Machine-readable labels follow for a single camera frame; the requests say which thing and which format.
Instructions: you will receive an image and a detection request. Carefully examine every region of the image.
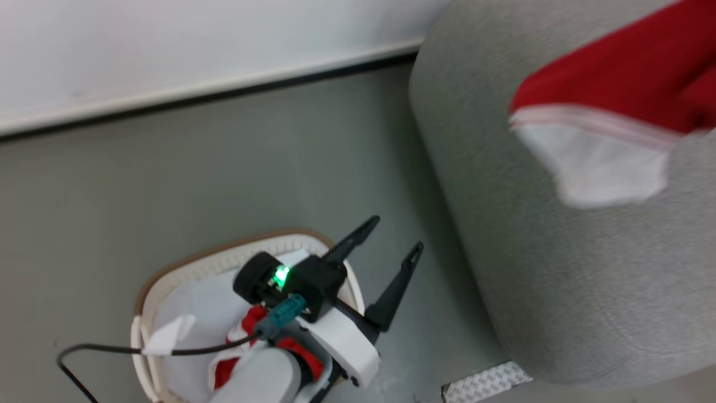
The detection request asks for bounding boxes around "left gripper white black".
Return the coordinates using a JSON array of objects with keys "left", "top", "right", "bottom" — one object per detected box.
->
[{"left": 284, "top": 215, "right": 425, "bottom": 389}]

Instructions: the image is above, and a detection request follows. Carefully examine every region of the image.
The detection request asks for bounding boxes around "red white clothing piece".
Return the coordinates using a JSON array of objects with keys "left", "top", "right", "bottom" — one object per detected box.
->
[{"left": 213, "top": 304, "right": 325, "bottom": 391}]

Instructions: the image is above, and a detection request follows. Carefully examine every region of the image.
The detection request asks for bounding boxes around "white cloth in basket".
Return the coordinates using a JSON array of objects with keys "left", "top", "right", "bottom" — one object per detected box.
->
[{"left": 152, "top": 250, "right": 314, "bottom": 403}]

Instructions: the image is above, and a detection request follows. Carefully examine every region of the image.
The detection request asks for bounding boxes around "cream laundry basket brown rim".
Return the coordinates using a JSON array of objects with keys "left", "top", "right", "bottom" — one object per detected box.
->
[{"left": 130, "top": 228, "right": 368, "bottom": 403}]

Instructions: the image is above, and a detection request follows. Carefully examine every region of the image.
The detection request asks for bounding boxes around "silver diamond tread plate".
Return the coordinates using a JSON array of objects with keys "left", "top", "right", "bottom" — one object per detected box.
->
[{"left": 440, "top": 361, "right": 534, "bottom": 403}]

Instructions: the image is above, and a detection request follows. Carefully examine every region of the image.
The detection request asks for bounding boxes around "grey fabric sofa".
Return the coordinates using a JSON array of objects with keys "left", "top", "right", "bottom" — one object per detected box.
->
[{"left": 408, "top": 0, "right": 716, "bottom": 389}]

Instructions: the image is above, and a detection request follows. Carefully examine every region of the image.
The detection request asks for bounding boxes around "white skirting board black edge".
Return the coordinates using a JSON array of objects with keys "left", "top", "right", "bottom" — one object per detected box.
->
[{"left": 0, "top": 37, "right": 426, "bottom": 142}]

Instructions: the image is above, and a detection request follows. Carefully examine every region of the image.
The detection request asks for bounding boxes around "red and white garment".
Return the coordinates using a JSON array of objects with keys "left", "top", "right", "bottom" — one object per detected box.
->
[{"left": 508, "top": 0, "right": 716, "bottom": 209}]

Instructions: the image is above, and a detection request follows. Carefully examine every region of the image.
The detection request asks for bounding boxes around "thin black cable teal plug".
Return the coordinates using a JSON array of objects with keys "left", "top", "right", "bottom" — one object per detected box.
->
[{"left": 56, "top": 295, "right": 309, "bottom": 403}]

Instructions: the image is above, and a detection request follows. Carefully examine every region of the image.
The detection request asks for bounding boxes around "white paper cable tag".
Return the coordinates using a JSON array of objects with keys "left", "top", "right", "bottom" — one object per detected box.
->
[{"left": 142, "top": 314, "right": 196, "bottom": 357}]

